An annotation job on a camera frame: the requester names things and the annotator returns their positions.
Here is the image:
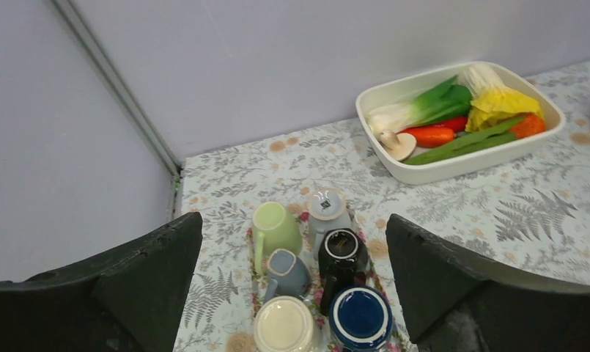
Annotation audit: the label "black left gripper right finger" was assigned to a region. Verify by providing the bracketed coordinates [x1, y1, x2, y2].
[386, 214, 590, 351]

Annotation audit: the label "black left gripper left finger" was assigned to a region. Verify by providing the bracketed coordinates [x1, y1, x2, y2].
[0, 212, 203, 351]

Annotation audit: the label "dark blue mug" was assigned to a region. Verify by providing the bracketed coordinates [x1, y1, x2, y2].
[328, 285, 394, 351]

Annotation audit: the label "cream white mug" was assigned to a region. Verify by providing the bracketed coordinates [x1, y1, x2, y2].
[253, 296, 322, 352]

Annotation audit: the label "light grey-blue mug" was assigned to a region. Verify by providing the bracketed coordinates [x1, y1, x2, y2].
[306, 188, 353, 261]

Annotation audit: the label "blue-grey textured square mug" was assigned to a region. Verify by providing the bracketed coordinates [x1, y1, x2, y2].
[264, 249, 311, 303]

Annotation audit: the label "light green mug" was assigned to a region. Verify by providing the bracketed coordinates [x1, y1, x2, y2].
[252, 202, 303, 274]

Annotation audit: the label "floral serving tray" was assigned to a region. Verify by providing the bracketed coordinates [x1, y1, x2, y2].
[246, 213, 418, 351]

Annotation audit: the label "toy mushroom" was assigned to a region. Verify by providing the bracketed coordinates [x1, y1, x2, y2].
[378, 130, 417, 161]

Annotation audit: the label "toy red chili pepper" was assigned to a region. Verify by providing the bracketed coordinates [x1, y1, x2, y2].
[403, 117, 468, 148]

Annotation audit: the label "white rectangular dish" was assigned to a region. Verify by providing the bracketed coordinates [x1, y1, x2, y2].
[355, 62, 566, 185]

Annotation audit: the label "toy green bean pods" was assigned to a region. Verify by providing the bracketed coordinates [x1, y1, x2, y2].
[402, 114, 527, 166]

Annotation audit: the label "toy orange carrot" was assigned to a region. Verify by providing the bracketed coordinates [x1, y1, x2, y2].
[509, 114, 546, 139]

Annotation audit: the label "toy bok choy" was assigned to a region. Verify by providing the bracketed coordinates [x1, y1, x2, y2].
[366, 76, 472, 136]

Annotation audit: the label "toy yellow napa cabbage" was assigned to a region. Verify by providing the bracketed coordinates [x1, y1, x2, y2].
[458, 63, 543, 132]

